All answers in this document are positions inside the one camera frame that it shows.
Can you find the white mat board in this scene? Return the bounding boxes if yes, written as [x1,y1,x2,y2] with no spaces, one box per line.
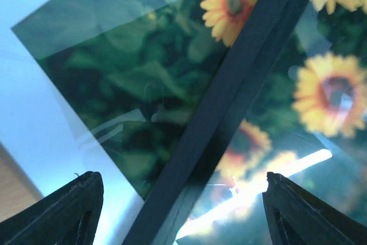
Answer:
[1,0,143,244]

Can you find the sunflower photo print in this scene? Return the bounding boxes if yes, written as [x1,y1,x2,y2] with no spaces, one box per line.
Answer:
[15,0,366,244]

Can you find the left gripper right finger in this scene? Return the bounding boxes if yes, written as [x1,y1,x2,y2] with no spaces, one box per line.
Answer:
[262,172,366,245]

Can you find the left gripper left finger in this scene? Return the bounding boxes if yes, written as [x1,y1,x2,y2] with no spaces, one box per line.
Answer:
[1,172,103,244]

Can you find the black picture frame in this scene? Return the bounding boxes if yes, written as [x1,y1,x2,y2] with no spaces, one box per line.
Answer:
[124,0,309,244]

